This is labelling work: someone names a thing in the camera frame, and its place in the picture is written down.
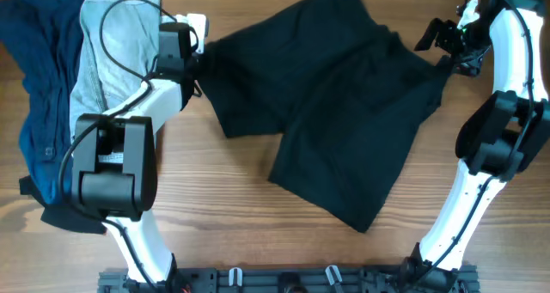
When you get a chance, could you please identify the black shorts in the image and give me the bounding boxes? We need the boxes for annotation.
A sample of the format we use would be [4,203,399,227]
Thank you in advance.
[199,0,451,233]

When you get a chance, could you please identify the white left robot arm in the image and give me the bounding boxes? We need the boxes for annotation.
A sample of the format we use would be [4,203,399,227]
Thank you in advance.
[69,14,209,292]

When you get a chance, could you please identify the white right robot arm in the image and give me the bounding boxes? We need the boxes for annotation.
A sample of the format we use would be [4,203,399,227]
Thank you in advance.
[394,0,549,292]

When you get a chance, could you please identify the light blue denim shorts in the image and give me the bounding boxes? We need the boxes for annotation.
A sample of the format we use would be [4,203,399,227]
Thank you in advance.
[70,0,161,138]

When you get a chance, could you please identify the navy blue garment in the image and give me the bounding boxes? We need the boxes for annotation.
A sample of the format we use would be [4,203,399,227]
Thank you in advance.
[1,0,84,204]

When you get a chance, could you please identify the black garment under pile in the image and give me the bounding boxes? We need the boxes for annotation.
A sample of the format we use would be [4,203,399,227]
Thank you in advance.
[19,175,107,235]

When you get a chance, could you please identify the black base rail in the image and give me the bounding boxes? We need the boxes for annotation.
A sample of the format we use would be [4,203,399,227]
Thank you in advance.
[97,265,480,293]

